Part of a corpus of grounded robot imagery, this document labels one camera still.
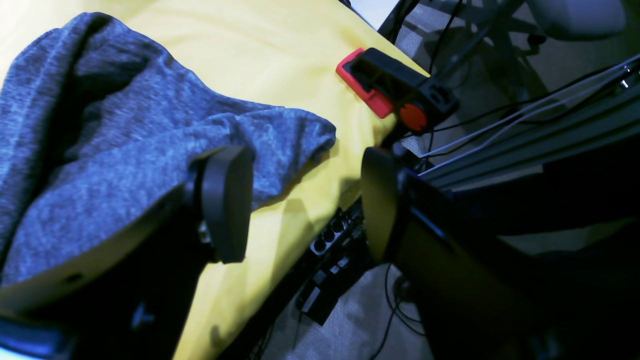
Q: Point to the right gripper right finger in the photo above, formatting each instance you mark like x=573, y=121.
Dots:
x=480, y=298

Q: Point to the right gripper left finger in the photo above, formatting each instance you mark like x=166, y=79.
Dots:
x=129, y=297

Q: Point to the grey long-sleeve shirt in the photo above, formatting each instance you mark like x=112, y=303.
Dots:
x=99, y=121

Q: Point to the red-black clamp right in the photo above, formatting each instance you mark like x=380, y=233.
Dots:
x=388, y=86

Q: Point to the yellow table cloth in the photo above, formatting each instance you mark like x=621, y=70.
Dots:
x=275, y=52

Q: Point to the aluminium frame rail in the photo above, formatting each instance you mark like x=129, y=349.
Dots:
x=595, y=112

